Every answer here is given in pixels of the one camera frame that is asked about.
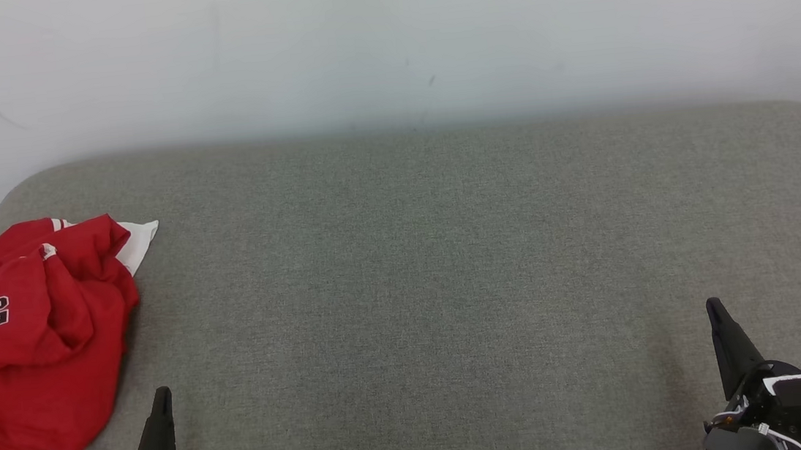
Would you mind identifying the red shirt with white sleeves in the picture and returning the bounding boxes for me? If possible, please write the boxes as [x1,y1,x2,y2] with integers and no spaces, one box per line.
[40,208,171,362]

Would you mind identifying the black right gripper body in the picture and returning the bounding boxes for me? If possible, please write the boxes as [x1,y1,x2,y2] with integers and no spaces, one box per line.
[693,359,801,450]

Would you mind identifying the grey fabric sofa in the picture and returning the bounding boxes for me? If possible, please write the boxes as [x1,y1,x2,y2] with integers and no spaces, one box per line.
[0,89,801,450]

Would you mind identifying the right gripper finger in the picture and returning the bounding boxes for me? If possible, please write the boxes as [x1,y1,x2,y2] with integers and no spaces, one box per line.
[704,293,768,402]

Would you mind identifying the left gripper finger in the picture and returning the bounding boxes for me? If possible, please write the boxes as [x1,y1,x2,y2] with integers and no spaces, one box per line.
[128,385,178,450]

